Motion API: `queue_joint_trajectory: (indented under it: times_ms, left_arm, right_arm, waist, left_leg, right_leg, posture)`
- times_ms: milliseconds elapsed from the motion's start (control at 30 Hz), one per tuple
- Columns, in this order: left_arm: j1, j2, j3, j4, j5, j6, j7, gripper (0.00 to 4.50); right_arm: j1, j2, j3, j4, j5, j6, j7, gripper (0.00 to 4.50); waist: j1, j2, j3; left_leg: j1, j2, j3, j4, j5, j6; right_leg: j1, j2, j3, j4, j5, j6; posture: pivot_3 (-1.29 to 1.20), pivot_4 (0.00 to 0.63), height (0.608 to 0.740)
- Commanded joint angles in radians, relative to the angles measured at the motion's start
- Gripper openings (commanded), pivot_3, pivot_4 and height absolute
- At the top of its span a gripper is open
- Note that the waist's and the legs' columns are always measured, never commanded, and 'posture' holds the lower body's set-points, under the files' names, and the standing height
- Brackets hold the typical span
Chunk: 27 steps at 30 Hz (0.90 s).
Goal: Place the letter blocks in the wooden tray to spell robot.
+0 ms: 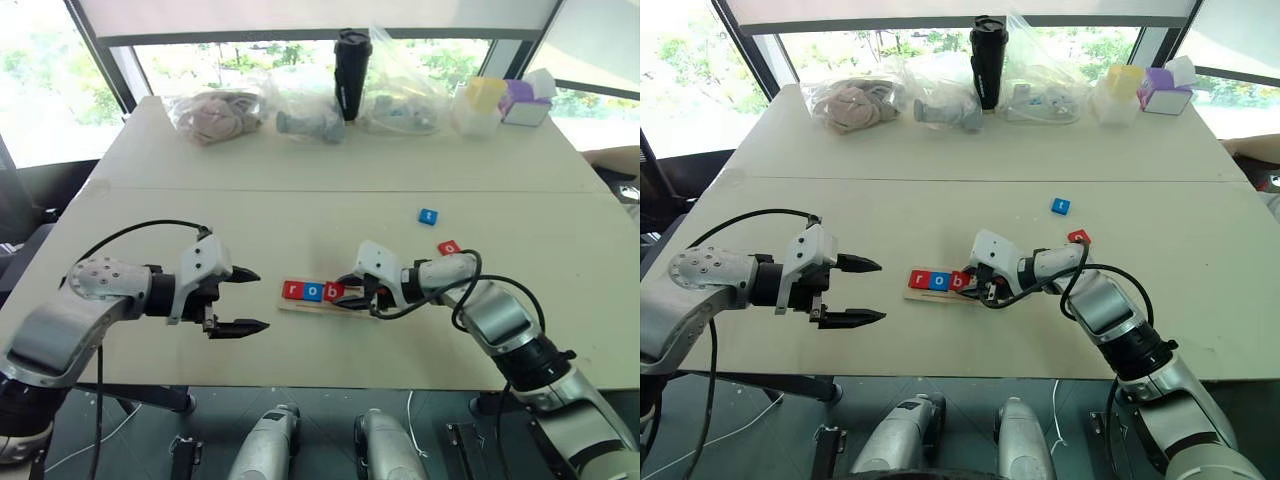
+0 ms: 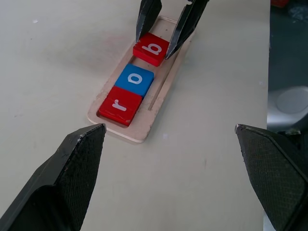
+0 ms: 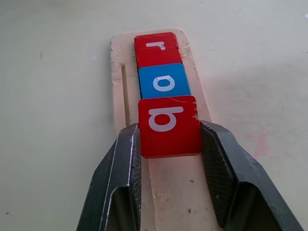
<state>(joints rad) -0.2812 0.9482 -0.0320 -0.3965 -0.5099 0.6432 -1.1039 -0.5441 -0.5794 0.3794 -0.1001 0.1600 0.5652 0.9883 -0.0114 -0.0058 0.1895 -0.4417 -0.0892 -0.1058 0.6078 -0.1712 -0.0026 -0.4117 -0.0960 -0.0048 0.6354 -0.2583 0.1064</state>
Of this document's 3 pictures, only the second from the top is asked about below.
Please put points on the red letter r block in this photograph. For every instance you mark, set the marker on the red letter r block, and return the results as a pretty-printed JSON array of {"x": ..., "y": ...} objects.
[{"x": 120, "y": 106}]

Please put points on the blue letter o block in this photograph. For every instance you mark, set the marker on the blue letter o block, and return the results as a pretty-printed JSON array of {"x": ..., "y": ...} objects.
[{"x": 134, "y": 79}]

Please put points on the wooden letter tray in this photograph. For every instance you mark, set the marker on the wooden letter tray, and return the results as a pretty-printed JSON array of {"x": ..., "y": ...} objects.
[{"x": 166, "y": 96}]

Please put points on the red letter b block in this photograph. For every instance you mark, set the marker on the red letter b block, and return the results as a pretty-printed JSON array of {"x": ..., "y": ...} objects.
[{"x": 144, "y": 53}]

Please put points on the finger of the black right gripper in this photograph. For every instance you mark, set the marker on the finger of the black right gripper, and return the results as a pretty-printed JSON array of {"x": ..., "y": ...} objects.
[
  {"x": 146, "y": 16},
  {"x": 186, "y": 29}
]

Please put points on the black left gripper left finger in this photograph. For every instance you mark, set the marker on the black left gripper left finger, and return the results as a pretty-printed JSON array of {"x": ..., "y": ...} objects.
[{"x": 69, "y": 173}]

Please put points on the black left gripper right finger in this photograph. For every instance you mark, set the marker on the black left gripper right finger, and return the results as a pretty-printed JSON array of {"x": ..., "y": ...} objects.
[{"x": 272, "y": 168}]

